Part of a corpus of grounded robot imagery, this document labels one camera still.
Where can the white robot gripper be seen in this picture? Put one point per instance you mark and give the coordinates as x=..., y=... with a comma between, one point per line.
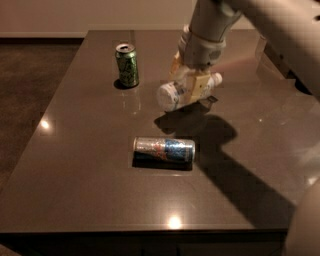
x=201, y=52

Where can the blue label plastic bottle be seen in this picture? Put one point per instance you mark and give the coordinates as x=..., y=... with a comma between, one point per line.
x=173, y=95

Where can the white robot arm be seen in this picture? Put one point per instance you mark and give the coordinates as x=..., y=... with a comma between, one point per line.
x=292, y=30

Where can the green soda can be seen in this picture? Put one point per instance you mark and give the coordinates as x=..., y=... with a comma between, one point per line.
x=126, y=58

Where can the silver blue energy drink can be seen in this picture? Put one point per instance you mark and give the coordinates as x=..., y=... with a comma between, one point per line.
x=164, y=149

